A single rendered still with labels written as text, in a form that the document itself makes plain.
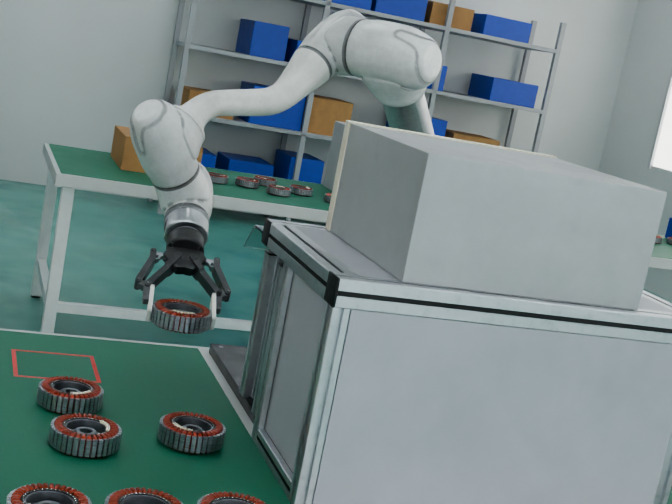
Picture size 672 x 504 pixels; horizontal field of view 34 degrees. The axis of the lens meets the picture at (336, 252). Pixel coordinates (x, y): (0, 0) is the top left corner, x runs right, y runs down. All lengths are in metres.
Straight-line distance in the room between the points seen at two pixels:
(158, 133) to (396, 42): 0.60
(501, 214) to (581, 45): 8.30
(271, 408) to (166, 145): 0.57
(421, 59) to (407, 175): 0.74
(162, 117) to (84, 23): 6.54
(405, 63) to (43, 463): 1.19
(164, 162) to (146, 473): 0.67
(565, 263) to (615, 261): 0.09
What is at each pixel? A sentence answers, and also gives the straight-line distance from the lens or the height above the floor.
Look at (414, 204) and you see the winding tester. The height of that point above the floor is 1.24.
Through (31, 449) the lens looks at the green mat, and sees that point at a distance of 1.78.
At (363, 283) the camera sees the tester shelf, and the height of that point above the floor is 1.11.
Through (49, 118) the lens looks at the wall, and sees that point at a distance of 8.69.
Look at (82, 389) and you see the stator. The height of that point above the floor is 0.77.
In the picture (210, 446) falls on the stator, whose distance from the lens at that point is 1.84.
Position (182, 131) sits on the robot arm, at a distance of 2.15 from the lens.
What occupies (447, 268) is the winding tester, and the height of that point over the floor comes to 1.15.
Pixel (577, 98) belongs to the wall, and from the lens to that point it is 10.01.
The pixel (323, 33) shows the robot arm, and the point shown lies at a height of 1.47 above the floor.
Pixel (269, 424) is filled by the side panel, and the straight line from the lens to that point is 1.90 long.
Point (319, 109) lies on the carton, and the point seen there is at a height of 0.97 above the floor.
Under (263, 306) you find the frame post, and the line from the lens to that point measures 2.04.
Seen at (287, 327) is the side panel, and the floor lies 0.97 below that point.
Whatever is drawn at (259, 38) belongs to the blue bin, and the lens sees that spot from 8.31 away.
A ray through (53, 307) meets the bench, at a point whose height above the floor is 0.18.
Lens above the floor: 1.44
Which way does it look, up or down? 10 degrees down
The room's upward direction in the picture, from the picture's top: 11 degrees clockwise
